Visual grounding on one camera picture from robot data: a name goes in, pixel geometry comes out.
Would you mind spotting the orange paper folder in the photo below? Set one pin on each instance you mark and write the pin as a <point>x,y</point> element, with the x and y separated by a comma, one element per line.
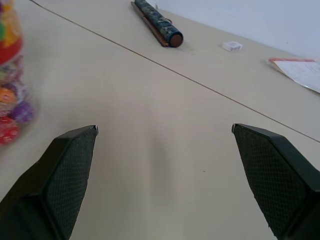
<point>287,60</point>

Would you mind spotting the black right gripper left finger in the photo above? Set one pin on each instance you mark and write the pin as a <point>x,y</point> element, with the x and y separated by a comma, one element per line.
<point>57,185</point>

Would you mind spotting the white paper sheets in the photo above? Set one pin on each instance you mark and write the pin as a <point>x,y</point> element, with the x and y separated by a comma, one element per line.
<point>301,73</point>

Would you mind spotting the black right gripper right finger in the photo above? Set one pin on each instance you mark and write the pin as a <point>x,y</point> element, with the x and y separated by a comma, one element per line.
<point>275,180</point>

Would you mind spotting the colourful candy jar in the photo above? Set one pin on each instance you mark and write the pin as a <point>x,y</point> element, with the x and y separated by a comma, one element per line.
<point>11,75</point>

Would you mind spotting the brown wooden stick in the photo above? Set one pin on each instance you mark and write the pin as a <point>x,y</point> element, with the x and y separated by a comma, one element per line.
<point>150,25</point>

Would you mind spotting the dark patterned cylindrical tube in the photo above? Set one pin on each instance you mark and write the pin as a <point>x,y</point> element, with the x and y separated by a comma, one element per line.
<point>160,22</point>

